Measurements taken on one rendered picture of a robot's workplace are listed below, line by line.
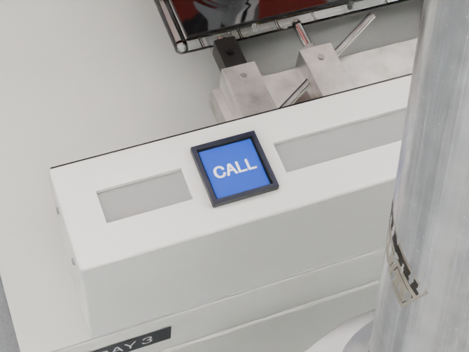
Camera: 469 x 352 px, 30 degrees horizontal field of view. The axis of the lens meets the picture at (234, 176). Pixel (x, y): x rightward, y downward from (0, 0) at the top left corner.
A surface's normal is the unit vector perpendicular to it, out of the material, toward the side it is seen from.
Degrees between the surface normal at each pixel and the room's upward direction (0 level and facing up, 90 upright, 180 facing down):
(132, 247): 0
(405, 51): 0
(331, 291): 90
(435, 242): 78
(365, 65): 0
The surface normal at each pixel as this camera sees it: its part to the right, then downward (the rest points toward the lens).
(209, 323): 0.35, 0.82
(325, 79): 0.08, -0.52
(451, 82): -0.81, 0.35
